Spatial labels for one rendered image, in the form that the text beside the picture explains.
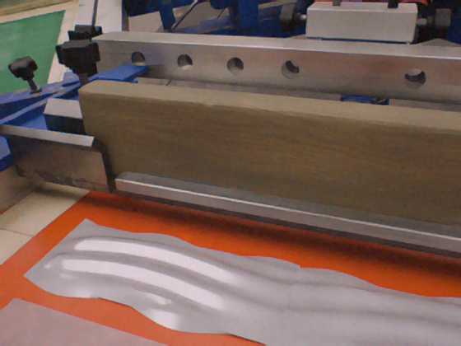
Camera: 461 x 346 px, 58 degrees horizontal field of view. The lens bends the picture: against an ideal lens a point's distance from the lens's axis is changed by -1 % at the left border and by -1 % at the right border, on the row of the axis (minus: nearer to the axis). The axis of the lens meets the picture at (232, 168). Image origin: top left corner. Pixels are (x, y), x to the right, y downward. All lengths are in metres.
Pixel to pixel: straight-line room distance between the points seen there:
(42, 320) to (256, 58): 0.36
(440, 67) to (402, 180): 0.24
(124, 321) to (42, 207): 0.16
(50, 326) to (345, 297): 0.18
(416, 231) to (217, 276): 0.13
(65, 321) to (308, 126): 0.19
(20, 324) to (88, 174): 0.12
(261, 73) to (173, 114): 0.24
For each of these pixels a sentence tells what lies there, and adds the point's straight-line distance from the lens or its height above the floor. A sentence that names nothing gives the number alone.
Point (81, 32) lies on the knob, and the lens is 0.63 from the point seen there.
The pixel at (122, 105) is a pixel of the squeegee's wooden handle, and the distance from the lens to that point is 0.31.
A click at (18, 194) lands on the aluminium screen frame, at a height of 1.10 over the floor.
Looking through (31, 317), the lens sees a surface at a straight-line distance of 0.30.
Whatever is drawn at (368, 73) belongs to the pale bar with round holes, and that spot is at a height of 1.09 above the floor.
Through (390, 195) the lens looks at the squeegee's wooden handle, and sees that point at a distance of 0.28.
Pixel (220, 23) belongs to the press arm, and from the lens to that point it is 1.00.
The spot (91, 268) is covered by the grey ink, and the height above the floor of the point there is 1.11.
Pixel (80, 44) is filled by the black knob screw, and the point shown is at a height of 1.15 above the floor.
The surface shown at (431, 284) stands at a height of 1.09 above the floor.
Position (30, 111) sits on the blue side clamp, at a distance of 0.47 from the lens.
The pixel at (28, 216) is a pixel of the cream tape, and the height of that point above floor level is 1.10.
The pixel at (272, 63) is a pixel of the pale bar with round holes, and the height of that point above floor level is 1.09.
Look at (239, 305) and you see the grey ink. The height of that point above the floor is 1.11.
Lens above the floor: 1.35
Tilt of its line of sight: 44 degrees down
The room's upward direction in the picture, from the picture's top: 10 degrees counter-clockwise
